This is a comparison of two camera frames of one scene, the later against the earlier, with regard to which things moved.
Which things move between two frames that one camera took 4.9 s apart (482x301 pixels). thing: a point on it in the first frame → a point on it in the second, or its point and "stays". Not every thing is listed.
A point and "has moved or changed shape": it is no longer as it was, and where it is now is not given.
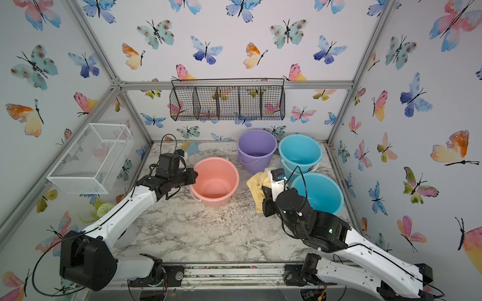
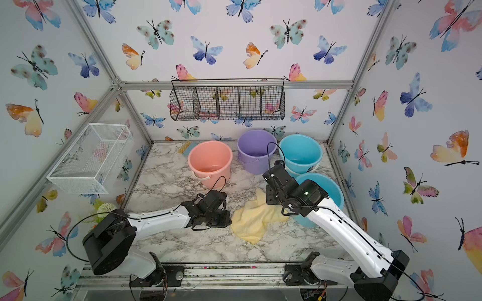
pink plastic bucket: (217, 179) has moved or changed shape
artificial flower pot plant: (100, 209) stays
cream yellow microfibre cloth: (255, 184) → (248, 221)
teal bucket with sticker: (299, 154) stays
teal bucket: (322, 192) stays
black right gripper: (269, 202) → (270, 194)
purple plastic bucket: (255, 148) stays
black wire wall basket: (228, 99) stays
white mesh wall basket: (93, 162) stays
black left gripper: (192, 175) → (225, 224)
